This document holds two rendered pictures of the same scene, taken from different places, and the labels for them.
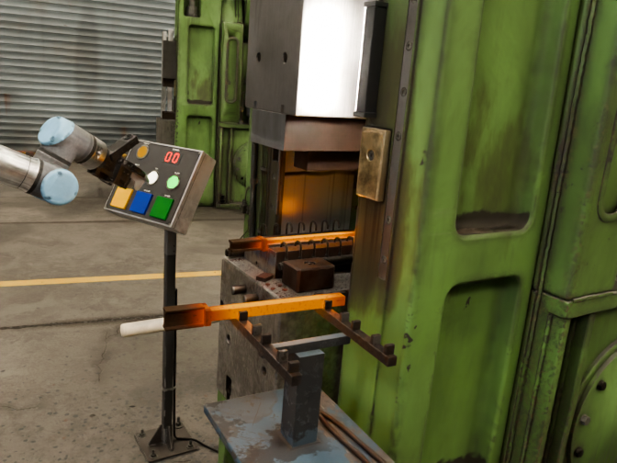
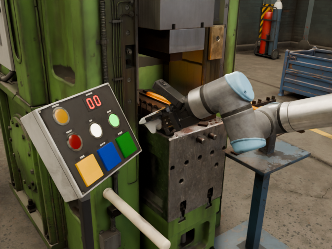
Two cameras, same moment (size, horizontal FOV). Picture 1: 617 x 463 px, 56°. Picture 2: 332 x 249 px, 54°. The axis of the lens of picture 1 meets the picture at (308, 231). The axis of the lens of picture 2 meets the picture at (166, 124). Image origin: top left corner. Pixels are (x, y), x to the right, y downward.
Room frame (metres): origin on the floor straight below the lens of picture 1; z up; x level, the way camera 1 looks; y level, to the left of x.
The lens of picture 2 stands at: (1.85, 1.53, 1.50)
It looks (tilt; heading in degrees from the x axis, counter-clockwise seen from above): 22 degrees down; 264
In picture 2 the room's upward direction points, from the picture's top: 1 degrees clockwise
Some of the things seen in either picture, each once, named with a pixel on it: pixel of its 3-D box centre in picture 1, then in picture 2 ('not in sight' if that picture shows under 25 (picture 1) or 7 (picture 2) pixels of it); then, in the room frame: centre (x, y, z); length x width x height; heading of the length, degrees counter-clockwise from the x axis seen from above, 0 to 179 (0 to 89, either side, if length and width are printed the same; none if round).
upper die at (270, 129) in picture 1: (330, 130); (157, 34); (1.72, -0.04, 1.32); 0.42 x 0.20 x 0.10; 122
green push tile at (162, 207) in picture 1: (162, 208); (125, 145); (1.87, 0.49, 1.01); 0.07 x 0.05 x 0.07; 57
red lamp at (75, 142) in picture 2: not in sight; (74, 142); (2.02, 0.64, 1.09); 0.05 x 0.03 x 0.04; 32
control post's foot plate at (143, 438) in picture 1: (166, 433); not in sight; (2.03, 0.50, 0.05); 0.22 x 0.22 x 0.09; 32
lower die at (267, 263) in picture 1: (319, 248); (157, 107); (1.72, -0.04, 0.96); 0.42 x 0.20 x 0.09; 122
